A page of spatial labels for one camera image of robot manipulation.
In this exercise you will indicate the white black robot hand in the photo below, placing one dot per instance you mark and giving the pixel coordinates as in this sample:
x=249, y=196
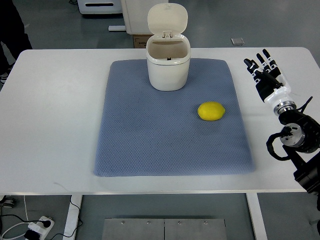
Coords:
x=270, y=83

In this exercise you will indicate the yellow lemon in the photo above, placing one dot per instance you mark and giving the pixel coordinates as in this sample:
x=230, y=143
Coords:
x=211, y=111

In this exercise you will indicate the white trash bin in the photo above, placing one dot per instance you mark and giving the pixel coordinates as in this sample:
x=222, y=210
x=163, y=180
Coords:
x=168, y=52

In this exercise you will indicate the grey floor socket plate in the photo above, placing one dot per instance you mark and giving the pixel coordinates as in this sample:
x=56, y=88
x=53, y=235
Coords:
x=237, y=41

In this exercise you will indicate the white table leg right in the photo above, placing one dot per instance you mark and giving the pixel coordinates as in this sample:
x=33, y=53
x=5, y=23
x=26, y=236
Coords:
x=257, y=221

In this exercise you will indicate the white table leg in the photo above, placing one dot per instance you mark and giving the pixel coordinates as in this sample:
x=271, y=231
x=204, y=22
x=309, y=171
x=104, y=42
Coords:
x=257, y=221
x=72, y=220

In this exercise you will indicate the cardboard box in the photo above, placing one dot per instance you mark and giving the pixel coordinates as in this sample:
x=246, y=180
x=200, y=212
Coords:
x=140, y=40

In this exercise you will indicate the blue textured mat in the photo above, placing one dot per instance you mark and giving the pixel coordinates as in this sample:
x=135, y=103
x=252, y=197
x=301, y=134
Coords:
x=147, y=132

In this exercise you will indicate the white cabinet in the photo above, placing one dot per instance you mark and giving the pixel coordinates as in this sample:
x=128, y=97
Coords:
x=135, y=16

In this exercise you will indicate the white machine with slot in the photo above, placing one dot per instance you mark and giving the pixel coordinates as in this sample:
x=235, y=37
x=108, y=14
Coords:
x=100, y=7

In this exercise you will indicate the white table leg left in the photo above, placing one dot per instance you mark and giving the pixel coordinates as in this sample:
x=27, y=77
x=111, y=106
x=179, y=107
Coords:
x=72, y=220

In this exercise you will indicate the person in black clothes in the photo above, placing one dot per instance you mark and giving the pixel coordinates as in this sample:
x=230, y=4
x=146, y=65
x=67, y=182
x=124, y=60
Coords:
x=12, y=29

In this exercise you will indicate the white power strip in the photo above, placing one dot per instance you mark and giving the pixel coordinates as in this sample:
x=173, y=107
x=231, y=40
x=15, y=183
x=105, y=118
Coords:
x=42, y=227

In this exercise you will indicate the black caster wheel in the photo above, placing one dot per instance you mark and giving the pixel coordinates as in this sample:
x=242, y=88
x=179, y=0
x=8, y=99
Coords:
x=7, y=202

